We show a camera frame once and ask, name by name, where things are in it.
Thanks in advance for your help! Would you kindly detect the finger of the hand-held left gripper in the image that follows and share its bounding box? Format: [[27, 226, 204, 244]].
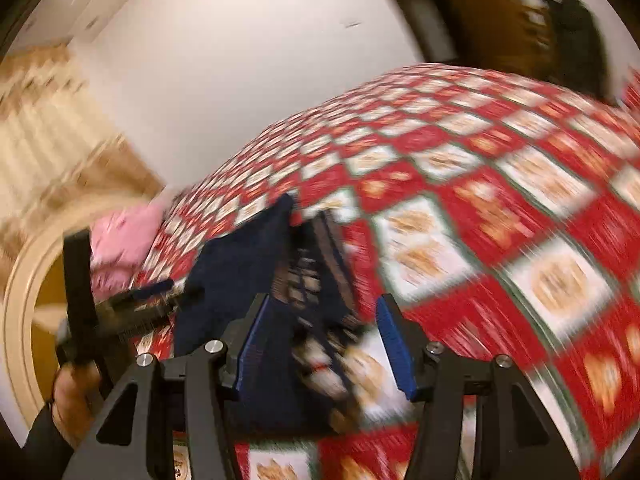
[[102, 280, 176, 313], [112, 286, 206, 337]]

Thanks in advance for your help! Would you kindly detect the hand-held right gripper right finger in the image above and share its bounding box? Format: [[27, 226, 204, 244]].
[[375, 293, 582, 480]]

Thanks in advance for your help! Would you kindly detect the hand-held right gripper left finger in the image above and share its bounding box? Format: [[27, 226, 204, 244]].
[[62, 293, 275, 480]]

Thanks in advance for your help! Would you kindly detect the large patterned knit sweater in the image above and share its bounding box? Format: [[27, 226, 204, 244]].
[[172, 193, 372, 436]]

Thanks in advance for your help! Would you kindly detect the person's left forearm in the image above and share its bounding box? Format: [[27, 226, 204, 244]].
[[19, 400, 81, 480]]

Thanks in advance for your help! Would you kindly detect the person's left hand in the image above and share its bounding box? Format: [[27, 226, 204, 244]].
[[50, 364, 103, 448]]

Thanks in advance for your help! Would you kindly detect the folded pink blanket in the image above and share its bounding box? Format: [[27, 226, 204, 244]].
[[89, 203, 167, 302]]

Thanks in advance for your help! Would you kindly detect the cream wooden headboard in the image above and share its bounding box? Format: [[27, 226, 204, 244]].
[[1, 199, 168, 443]]

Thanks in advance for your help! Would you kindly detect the beige patterned curtain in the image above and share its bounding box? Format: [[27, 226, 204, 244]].
[[0, 42, 168, 266]]

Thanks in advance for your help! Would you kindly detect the red checkered bedspread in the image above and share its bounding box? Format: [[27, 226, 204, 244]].
[[129, 62, 640, 480]]

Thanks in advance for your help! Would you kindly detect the dark wooden door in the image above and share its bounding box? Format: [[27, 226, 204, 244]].
[[370, 0, 561, 83]]

